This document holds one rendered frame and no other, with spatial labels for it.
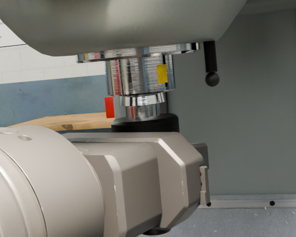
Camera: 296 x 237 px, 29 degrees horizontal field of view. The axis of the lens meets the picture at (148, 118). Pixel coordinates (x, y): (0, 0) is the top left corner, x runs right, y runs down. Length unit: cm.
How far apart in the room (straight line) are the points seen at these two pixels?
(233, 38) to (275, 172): 18
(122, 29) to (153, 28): 2
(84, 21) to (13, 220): 12
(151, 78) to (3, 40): 502
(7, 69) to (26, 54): 24
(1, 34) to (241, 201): 473
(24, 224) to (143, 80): 15
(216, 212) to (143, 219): 46
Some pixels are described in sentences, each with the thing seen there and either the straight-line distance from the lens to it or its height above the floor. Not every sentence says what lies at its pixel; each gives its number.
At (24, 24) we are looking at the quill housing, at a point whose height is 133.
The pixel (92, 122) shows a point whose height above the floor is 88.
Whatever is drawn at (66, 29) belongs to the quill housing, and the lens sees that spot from 32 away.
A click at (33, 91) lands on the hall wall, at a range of 523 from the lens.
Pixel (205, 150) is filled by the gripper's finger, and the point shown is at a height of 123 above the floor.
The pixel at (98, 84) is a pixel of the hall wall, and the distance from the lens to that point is 495.
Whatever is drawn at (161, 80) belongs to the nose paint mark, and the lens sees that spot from 37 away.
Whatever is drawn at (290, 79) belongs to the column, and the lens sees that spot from 75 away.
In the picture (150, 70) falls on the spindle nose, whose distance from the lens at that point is 37.
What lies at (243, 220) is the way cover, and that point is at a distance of 76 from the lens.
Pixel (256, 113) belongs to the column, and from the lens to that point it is 75.
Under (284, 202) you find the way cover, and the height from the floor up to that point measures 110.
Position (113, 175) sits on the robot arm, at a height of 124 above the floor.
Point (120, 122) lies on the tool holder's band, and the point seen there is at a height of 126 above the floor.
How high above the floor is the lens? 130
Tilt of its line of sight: 6 degrees down
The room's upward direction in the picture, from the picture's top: 6 degrees counter-clockwise
